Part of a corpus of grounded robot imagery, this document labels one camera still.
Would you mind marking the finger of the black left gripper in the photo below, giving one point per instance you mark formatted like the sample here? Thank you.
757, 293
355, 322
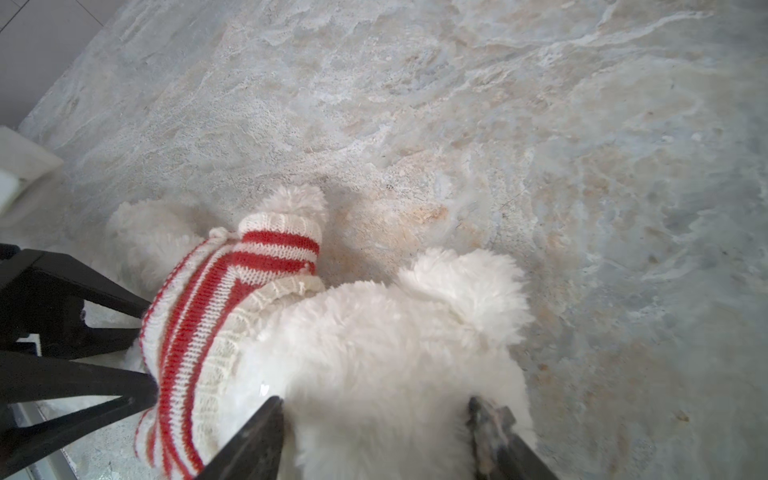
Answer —
45, 293
104, 395

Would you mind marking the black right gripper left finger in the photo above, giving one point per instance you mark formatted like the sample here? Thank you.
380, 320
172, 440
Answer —
254, 452

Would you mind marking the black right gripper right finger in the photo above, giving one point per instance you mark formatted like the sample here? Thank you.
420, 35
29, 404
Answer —
500, 452

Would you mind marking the white plush teddy bear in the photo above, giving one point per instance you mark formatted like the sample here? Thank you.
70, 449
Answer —
375, 378

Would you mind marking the red white striped shirt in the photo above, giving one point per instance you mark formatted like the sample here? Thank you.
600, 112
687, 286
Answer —
192, 333

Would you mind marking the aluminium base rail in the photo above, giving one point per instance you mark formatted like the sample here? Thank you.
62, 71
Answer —
30, 445

